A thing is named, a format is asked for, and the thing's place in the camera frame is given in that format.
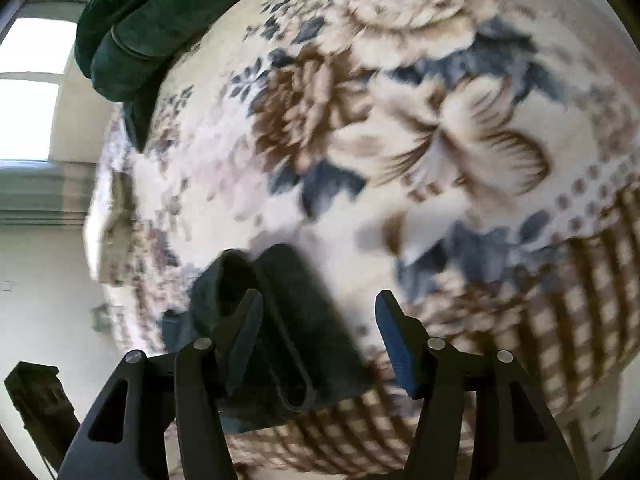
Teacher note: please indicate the grey-green curtain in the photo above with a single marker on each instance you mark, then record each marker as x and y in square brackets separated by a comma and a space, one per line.
[45, 192]

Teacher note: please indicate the window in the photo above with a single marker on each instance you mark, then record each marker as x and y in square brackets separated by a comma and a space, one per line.
[30, 110]

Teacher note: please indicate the dark blurred object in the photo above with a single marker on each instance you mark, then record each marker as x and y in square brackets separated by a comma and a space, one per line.
[37, 397]

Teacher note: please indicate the dark blue jeans pants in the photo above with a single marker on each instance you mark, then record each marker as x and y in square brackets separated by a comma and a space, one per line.
[310, 310]

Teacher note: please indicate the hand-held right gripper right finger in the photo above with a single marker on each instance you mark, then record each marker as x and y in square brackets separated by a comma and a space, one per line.
[395, 350]

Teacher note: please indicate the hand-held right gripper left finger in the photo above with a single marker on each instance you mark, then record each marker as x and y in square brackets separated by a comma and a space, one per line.
[246, 345]

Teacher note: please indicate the floral blanket with checkered border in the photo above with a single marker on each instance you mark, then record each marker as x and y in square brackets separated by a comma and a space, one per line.
[425, 110]

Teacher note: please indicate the dark green quilt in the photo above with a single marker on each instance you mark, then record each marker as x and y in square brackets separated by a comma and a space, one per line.
[145, 25]

